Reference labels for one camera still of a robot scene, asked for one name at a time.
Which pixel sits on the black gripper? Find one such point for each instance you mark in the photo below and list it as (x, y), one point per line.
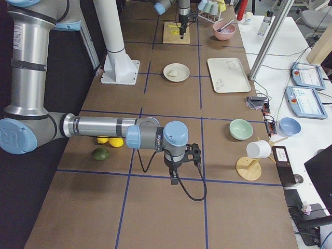
(173, 166)
(183, 21)

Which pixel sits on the yellow cup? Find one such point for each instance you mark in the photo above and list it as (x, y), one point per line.
(221, 5)

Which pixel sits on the blue bowl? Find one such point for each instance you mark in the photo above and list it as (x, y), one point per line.
(289, 126)

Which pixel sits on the red cylinder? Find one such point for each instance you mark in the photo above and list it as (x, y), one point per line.
(242, 8)

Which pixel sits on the teach pendant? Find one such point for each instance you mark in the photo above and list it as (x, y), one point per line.
(307, 75)
(305, 102)

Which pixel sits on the green avocado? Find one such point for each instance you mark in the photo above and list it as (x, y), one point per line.
(100, 154)

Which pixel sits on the clear water bottle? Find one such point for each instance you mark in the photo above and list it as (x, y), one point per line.
(265, 23)

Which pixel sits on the aluminium frame post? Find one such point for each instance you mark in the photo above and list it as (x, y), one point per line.
(273, 31)

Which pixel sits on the white cup on stand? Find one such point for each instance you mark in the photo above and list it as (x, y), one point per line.
(258, 149)

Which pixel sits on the black box white label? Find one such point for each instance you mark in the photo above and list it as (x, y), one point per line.
(283, 166)

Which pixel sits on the orange black electronics adapter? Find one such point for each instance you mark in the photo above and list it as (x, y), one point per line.
(269, 121)

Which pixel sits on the round cream plate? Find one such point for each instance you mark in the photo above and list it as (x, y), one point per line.
(183, 72)

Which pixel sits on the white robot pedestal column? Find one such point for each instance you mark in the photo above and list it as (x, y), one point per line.
(118, 68)

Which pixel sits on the black monitor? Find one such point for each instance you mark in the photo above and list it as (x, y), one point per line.
(319, 170)

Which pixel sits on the green bowl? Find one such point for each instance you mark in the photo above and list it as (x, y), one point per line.
(240, 129)

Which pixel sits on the yellow lemon far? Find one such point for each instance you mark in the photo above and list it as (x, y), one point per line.
(102, 139)

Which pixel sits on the grey folded cloth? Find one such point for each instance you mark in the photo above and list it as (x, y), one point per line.
(255, 102)

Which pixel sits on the white steamed bun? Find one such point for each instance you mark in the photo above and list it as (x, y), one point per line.
(173, 73)

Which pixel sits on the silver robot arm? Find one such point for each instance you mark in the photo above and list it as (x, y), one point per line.
(162, 6)
(27, 124)

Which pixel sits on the wooden cup stand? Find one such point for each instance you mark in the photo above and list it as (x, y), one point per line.
(249, 168)

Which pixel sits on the pink bowl with ice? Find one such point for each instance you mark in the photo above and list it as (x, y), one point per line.
(224, 34)

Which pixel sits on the grey blue cup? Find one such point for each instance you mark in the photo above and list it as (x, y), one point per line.
(214, 9)

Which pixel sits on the white paper cup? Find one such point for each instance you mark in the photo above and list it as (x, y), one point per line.
(248, 17)

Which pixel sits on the metal brush black tip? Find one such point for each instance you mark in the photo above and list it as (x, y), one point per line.
(226, 25)

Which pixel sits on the teach pendant near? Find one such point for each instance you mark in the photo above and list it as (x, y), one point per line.
(305, 102)

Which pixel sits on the clear acrylic cup rack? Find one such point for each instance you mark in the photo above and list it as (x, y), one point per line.
(208, 17)

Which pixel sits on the teach pendant far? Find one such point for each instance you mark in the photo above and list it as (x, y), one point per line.
(307, 75)

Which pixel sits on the green cup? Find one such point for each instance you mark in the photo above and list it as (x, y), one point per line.
(208, 6)

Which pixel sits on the wooden cutting board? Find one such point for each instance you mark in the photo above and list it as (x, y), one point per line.
(174, 39)

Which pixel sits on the cream rectangular bear tray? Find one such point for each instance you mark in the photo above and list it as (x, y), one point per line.
(228, 75)

